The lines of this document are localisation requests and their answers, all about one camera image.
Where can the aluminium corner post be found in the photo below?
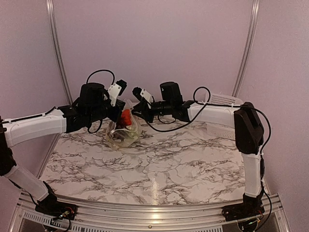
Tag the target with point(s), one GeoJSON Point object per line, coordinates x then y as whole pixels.
{"type": "Point", "coordinates": [57, 49]}
{"type": "Point", "coordinates": [247, 48]}

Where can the clear zip top bag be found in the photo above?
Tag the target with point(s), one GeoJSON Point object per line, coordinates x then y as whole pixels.
{"type": "Point", "coordinates": [116, 144]}

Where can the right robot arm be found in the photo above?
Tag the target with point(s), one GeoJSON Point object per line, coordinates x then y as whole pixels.
{"type": "Point", "coordinates": [249, 139]}

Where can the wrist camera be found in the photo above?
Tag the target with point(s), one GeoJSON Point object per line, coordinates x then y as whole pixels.
{"type": "Point", "coordinates": [115, 90]}
{"type": "Point", "coordinates": [141, 93]}

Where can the aluminium corner post right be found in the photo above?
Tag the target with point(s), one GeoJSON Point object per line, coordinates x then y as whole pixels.
{"type": "Point", "coordinates": [247, 48]}

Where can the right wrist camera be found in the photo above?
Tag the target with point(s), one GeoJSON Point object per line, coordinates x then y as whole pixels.
{"type": "Point", "coordinates": [141, 93]}

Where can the aluminium front rail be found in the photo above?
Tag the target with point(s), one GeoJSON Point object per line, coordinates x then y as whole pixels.
{"type": "Point", "coordinates": [92, 216]}

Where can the fake orange carrot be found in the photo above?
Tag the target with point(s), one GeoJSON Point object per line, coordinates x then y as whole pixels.
{"type": "Point", "coordinates": [125, 119]}

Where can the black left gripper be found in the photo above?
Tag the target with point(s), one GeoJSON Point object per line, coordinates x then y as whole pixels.
{"type": "Point", "coordinates": [115, 117]}

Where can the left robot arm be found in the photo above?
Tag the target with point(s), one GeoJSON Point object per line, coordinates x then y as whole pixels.
{"type": "Point", "coordinates": [94, 104]}

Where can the white perforated plastic basket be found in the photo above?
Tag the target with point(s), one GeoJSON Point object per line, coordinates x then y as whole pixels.
{"type": "Point", "coordinates": [223, 123]}

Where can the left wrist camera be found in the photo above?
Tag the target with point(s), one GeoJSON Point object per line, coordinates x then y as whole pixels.
{"type": "Point", "coordinates": [115, 90]}

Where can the fake green lettuce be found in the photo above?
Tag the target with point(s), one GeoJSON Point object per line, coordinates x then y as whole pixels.
{"type": "Point", "coordinates": [124, 135]}

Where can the aluminium corner post left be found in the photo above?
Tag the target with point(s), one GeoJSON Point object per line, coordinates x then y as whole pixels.
{"type": "Point", "coordinates": [57, 49]}

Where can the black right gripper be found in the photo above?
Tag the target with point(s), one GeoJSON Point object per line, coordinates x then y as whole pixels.
{"type": "Point", "coordinates": [144, 109]}

